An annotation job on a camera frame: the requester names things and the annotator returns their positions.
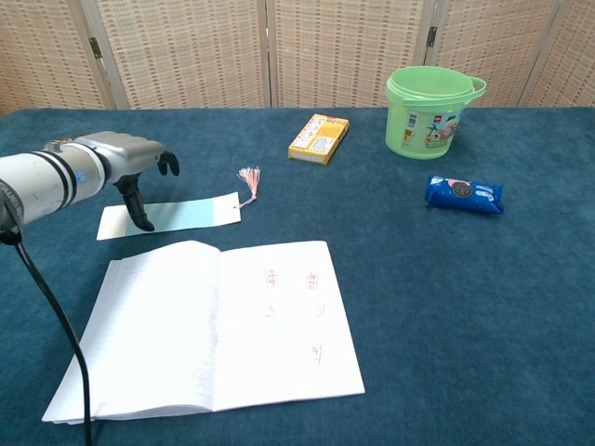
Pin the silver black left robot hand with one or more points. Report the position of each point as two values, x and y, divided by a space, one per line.
125 151

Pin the blue white tasselled bookmark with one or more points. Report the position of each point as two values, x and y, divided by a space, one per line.
186 213

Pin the white notebook with tassel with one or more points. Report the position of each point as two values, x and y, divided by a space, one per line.
279 334

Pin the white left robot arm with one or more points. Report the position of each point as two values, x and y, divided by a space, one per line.
42 181

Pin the dark metal screen hinge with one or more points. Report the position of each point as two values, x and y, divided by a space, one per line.
432 36
95 47

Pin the woven bamboo folding screen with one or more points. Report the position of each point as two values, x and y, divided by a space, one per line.
186 46

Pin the yellow cardboard box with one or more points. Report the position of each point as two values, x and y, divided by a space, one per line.
318 139

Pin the green plastic bucket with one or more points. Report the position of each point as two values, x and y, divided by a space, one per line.
418 135

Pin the blue felt table cover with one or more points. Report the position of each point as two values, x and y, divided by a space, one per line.
418 302

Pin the blue cookie packet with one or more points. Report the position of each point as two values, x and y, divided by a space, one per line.
465 192

